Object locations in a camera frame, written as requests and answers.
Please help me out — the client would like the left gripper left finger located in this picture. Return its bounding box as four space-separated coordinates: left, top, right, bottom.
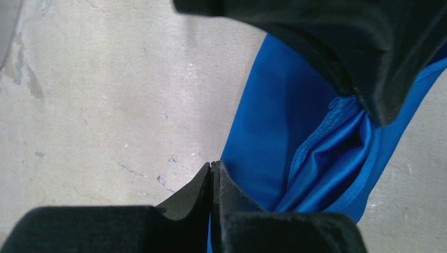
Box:
1 163 211 252

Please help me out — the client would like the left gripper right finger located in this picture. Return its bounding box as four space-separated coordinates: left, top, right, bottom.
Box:
211 161 367 252

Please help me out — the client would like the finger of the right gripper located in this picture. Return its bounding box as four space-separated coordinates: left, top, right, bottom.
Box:
173 0 446 127

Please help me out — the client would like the blue cloth napkin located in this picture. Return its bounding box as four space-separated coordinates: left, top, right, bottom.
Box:
221 35 446 222

